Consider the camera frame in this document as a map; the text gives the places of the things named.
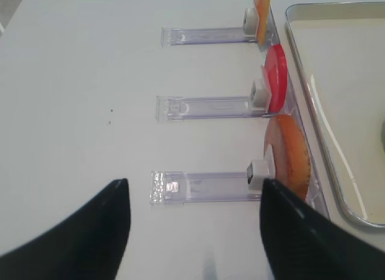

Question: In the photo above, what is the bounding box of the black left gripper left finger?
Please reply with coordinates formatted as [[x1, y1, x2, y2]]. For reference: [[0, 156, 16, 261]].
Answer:
[[1, 178, 131, 279]]

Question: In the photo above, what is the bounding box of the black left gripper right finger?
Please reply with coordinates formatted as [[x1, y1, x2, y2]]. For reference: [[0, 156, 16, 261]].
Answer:
[[260, 179, 384, 279]]

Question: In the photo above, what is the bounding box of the brown bread bun left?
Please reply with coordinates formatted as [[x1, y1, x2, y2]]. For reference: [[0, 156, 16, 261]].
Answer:
[[264, 114, 312, 200]]

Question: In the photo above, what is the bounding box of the white tomato pusher block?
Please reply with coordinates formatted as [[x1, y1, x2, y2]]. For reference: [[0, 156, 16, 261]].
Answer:
[[250, 79, 271, 110]]

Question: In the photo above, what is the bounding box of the clear tomato holder track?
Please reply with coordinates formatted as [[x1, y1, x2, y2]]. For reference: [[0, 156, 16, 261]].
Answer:
[[155, 96, 270, 122]]

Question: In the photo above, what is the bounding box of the red tomato slice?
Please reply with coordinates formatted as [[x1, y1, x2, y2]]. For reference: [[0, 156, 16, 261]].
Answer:
[[264, 44, 288, 113]]

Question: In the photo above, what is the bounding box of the clear cheese holder track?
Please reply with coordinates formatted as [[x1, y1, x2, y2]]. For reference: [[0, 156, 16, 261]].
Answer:
[[161, 28, 256, 47]]

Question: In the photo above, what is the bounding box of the white cheese pusher block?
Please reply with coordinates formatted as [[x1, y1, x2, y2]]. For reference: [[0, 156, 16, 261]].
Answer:
[[242, 8, 259, 36]]

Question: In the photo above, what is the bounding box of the standing orange cheese slice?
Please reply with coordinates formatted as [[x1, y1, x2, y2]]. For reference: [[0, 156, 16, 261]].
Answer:
[[254, 0, 271, 45]]

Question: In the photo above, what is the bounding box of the white bun pusher block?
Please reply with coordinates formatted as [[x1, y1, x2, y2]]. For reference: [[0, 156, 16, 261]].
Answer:
[[246, 160, 270, 190]]

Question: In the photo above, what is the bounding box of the clear left bun holder track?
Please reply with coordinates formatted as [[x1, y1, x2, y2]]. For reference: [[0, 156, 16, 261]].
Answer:
[[149, 171, 262, 205]]

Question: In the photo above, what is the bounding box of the silver metal baking tray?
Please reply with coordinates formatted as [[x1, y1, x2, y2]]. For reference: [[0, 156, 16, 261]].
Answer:
[[286, 2, 384, 229]]

